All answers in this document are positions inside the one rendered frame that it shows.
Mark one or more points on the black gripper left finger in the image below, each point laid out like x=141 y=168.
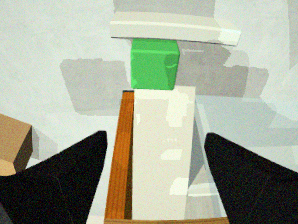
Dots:
x=59 y=190

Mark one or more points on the tan rectangular block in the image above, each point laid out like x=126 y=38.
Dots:
x=15 y=145

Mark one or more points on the green block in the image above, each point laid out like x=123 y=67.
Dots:
x=153 y=64

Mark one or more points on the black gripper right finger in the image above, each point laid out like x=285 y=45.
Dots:
x=253 y=189

